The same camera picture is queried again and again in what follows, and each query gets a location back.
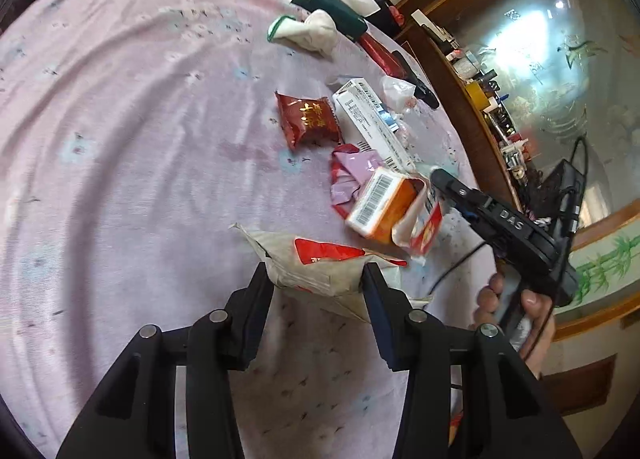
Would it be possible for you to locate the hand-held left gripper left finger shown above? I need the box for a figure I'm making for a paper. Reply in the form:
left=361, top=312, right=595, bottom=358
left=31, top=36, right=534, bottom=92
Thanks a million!
left=56, top=262, right=276, bottom=459

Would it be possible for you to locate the person's right hand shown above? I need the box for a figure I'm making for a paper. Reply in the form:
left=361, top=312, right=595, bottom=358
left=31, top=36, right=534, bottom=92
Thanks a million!
left=474, top=271, right=557, bottom=380

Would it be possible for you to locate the clear plastic wrapper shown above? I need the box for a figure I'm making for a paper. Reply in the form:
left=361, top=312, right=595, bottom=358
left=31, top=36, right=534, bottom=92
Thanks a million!
left=378, top=75, right=418, bottom=114

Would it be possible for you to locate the dark green box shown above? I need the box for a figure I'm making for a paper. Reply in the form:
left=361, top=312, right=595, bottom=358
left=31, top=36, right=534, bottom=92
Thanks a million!
left=290, top=0, right=368, bottom=42

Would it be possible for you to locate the wooden frosted glass partition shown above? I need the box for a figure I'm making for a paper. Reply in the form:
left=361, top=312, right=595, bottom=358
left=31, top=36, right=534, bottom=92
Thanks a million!
left=395, top=0, right=640, bottom=415

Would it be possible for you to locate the crumpled green-rimmed paper cup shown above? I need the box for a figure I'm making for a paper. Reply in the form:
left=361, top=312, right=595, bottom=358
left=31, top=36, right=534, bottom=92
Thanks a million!
left=267, top=10, right=341, bottom=56

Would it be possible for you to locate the red white torn packet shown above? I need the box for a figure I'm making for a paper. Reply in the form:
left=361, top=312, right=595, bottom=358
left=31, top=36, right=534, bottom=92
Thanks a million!
left=391, top=176, right=446, bottom=260

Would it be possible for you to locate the bamboo painted glass panel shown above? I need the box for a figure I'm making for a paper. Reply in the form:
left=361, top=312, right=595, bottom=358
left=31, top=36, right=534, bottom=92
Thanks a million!
left=570, top=231, right=640, bottom=310

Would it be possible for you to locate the white red snack bag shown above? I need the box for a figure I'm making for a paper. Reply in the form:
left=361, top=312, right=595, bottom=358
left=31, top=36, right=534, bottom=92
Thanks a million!
left=229, top=223, right=433, bottom=325

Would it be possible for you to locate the dark red snack packet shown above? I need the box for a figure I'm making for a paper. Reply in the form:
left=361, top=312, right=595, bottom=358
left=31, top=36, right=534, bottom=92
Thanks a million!
left=274, top=90, right=345, bottom=151

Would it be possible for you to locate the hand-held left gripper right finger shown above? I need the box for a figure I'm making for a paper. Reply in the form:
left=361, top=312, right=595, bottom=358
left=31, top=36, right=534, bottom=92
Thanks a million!
left=361, top=262, right=583, bottom=459

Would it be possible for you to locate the black plastic tool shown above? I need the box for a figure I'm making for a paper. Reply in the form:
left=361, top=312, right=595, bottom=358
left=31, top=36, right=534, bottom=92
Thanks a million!
left=392, top=50, right=440, bottom=110

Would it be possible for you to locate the pink foil wrapper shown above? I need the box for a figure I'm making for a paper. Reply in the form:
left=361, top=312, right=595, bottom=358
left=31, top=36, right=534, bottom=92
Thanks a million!
left=329, top=144, right=383, bottom=220

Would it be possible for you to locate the black cable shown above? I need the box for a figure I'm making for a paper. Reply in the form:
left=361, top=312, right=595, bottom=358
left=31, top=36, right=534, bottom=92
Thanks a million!
left=427, top=239, right=493, bottom=297

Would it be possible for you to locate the white medicine box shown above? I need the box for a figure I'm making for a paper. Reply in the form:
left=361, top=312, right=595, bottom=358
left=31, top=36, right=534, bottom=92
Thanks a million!
left=332, top=79, right=416, bottom=174

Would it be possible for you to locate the orange barcode box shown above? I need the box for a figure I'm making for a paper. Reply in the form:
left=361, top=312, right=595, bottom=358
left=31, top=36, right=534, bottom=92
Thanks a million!
left=345, top=166, right=426, bottom=245

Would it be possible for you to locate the clutter of small toiletries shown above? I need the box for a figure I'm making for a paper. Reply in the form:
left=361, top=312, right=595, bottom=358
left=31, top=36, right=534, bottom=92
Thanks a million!
left=412, top=9, right=556, bottom=235

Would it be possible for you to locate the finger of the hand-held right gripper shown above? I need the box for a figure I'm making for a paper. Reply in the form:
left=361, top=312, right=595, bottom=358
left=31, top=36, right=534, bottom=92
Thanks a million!
left=431, top=169, right=489, bottom=222

